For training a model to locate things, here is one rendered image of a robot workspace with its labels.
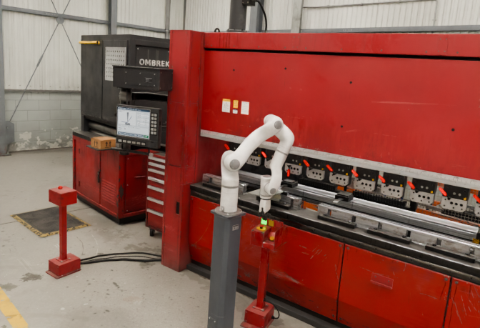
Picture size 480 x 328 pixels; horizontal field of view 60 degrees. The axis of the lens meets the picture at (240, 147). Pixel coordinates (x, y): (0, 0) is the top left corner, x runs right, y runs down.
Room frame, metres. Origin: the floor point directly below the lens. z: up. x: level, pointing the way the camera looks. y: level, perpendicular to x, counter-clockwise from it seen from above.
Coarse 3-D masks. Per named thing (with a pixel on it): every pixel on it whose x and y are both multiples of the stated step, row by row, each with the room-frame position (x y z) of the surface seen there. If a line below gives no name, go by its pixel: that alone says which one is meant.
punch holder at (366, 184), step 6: (360, 168) 2.98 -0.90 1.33; (360, 174) 2.98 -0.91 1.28; (366, 174) 2.95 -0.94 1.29; (372, 174) 2.93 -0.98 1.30; (378, 174) 2.96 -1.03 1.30; (354, 180) 3.00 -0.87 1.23; (366, 180) 2.95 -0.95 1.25; (354, 186) 3.00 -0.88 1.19; (360, 186) 2.97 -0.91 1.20; (366, 186) 2.94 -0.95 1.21; (372, 186) 2.92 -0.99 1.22
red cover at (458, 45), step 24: (216, 48) 3.80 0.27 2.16; (240, 48) 3.65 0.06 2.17; (264, 48) 3.50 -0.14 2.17; (288, 48) 3.37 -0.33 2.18; (312, 48) 3.25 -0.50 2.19; (336, 48) 3.14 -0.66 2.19; (360, 48) 3.03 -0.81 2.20; (384, 48) 2.93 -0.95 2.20; (408, 48) 2.84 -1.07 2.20; (432, 48) 2.76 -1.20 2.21; (456, 48) 2.67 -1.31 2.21
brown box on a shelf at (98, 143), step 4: (104, 136) 4.80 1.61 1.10; (92, 140) 4.66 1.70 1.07; (96, 140) 4.61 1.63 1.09; (100, 140) 4.57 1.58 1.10; (104, 140) 4.60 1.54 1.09; (108, 140) 4.64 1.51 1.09; (112, 140) 4.68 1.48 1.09; (92, 144) 4.66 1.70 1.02; (96, 144) 4.60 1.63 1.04; (100, 144) 4.57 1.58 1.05; (104, 144) 4.60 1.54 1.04; (108, 144) 4.63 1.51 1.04; (112, 144) 4.68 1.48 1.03; (92, 148) 4.61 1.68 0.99; (96, 148) 4.61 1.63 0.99; (100, 148) 4.56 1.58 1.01; (104, 148) 4.60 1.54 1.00; (108, 148) 4.64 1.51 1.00
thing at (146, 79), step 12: (120, 72) 3.77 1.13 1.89; (132, 72) 3.72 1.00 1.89; (144, 72) 3.68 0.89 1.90; (156, 72) 3.64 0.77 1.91; (168, 72) 3.76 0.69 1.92; (120, 84) 3.77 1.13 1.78; (132, 84) 3.72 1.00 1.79; (144, 84) 3.68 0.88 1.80; (156, 84) 3.64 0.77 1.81; (168, 84) 3.77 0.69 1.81; (120, 96) 3.88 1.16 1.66; (120, 144) 3.86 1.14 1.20
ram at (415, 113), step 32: (224, 64) 3.76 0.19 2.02; (256, 64) 3.56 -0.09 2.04; (288, 64) 3.39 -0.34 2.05; (320, 64) 3.22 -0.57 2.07; (352, 64) 3.08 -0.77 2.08; (384, 64) 2.94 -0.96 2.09; (416, 64) 2.82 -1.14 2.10; (448, 64) 2.71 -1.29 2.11; (224, 96) 3.75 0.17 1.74; (256, 96) 3.55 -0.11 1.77; (288, 96) 3.37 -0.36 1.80; (320, 96) 3.21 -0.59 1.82; (352, 96) 3.06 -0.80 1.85; (384, 96) 2.93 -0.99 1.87; (416, 96) 2.80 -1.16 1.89; (448, 96) 2.69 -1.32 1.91; (224, 128) 3.73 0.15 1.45; (256, 128) 3.53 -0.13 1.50; (320, 128) 3.19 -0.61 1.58; (352, 128) 3.04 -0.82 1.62; (384, 128) 2.91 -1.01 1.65; (416, 128) 2.78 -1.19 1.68; (448, 128) 2.67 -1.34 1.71; (384, 160) 2.89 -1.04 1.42; (416, 160) 2.77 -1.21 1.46; (448, 160) 2.66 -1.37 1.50
